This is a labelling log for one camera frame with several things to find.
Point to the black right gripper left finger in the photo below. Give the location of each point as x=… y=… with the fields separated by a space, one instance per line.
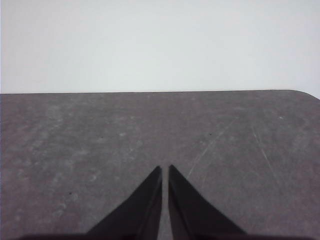
x=140 y=212

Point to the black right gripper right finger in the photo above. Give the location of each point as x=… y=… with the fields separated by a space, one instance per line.
x=190 y=212

